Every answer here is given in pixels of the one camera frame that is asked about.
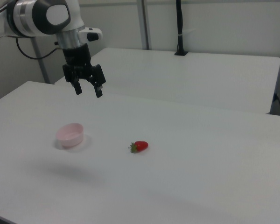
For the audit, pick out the pink plastic bowl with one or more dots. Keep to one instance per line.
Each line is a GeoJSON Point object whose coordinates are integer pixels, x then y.
{"type": "Point", "coordinates": [72, 140]}

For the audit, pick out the red strawberry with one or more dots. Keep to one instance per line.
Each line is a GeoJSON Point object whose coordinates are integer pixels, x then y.
{"type": "Point", "coordinates": [141, 145]}

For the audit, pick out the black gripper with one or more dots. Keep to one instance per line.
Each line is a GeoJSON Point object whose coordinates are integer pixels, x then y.
{"type": "Point", "coordinates": [77, 58]}

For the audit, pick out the grey aluminium frame post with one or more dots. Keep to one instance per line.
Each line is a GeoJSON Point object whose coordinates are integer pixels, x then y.
{"type": "Point", "coordinates": [144, 23]}
{"type": "Point", "coordinates": [40, 63]}

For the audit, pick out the black pole with clamp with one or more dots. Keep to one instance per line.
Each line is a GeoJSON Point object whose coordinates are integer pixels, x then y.
{"type": "Point", "coordinates": [180, 23]}

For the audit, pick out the white table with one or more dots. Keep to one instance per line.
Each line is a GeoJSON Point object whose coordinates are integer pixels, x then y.
{"type": "Point", "coordinates": [177, 77]}

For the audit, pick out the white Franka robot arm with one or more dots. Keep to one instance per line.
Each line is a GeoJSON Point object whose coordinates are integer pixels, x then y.
{"type": "Point", "coordinates": [37, 14]}

